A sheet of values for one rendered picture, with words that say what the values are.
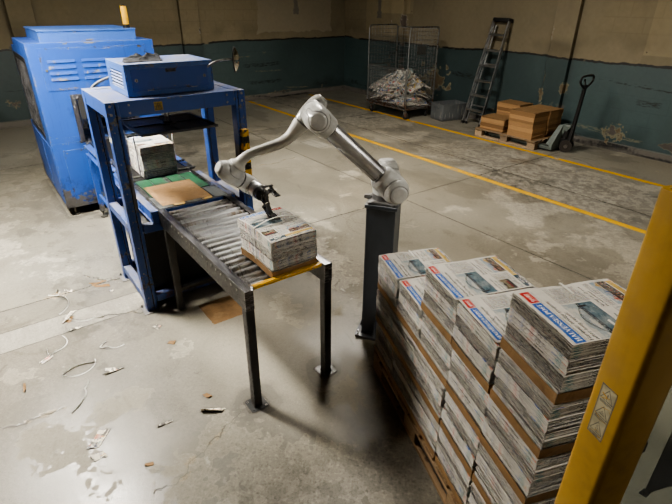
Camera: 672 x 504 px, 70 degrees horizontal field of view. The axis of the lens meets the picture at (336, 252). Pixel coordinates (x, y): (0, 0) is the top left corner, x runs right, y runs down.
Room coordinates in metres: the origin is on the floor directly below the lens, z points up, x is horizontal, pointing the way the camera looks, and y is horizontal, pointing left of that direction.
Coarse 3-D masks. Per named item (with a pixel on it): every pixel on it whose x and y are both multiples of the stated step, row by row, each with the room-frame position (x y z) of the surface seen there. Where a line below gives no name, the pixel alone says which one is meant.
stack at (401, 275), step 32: (384, 256) 2.42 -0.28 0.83; (416, 256) 2.42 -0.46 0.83; (384, 288) 2.33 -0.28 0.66; (416, 288) 2.07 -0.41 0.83; (384, 320) 2.30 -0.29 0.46; (416, 320) 1.94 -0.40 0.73; (384, 352) 2.28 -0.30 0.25; (416, 352) 1.89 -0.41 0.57; (448, 352) 1.63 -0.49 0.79; (384, 384) 2.25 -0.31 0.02; (448, 384) 1.58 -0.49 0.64; (416, 416) 1.82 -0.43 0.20; (448, 416) 1.55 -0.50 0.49; (480, 416) 1.35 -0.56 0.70; (416, 448) 1.77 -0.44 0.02; (448, 448) 1.51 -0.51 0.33
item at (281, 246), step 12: (264, 228) 2.33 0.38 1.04; (276, 228) 2.34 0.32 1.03; (288, 228) 2.34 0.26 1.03; (300, 228) 2.34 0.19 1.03; (312, 228) 2.35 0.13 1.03; (264, 240) 2.24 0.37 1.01; (276, 240) 2.21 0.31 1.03; (288, 240) 2.24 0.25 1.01; (300, 240) 2.29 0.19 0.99; (312, 240) 2.33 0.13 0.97; (264, 252) 2.25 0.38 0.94; (276, 252) 2.20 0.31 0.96; (288, 252) 2.24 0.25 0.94; (300, 252) 2.29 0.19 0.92; (312, 252) 2.33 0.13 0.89; (264, 264) 2.26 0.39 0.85; (276, 264) 2.20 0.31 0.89; (288, 264) 2.25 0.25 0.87
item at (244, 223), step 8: (272, 208) 2.63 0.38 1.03; (280, 208) 2.62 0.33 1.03; (248, 216) 2.51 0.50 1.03; (256, 216) 2.50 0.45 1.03; (264, 216) 2.50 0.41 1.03; (240, 224) 2.46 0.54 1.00; (248, 224) 2.38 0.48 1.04; (240, 232) 2.47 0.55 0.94; (248, 232) 2.38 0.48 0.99; (248, 240) 2.40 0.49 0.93; (248, 248) 2.41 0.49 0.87
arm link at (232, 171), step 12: (288, 132) 2.68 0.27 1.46; (300, 132) 2.68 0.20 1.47; (264, 144) 2.64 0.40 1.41; (276, 144) 2.65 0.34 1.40; (288, 144) 2.68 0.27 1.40; (240, 156) 2.59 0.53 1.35; (252, 156) 2.60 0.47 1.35; (216, 168) 2.54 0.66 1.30; (228, 168) 2.53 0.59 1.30; (240, 168) 2.56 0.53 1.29; (228, 180) 2.54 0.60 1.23; (240, 180) 2.57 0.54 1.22
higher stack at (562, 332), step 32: (544, 288) 1.34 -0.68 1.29; (576, 288) 1.34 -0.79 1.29; (608, 288) 1.34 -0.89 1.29; (512, 320) 1.30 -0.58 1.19; (544, 320) 1.16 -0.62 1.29; (576, 320) 1.16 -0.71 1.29; (608, 320) 1.16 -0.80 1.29; (544, 352) 1.14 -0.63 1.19; (576, 352) 1.05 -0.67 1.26; (512, 384) 1.22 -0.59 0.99; (576, 384) 1.06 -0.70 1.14; (544, 416) 1.06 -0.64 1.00; (576, 416) 1.07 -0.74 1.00; (480, 448) 1.31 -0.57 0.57; (512, 448) 1.16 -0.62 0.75; (544, 448) 1.05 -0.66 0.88; (480, 480) 1.28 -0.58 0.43; (544, 480) 1.06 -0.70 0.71
